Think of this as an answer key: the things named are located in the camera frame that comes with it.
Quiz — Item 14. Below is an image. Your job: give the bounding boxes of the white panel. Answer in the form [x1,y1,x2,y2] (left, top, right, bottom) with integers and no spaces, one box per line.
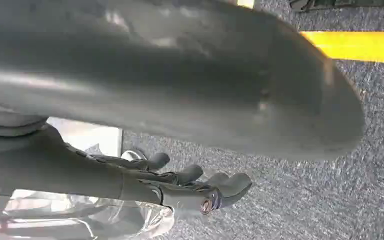
[47,116,124,157]

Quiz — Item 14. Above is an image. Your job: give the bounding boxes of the yellow floor tape strip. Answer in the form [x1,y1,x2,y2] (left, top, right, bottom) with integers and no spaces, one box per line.
[299,30,384,65]
[236,0,256,10]

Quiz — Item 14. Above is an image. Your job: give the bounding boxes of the clear plastic wrist cover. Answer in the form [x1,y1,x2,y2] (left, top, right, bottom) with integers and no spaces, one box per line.
[0,187,176,240]

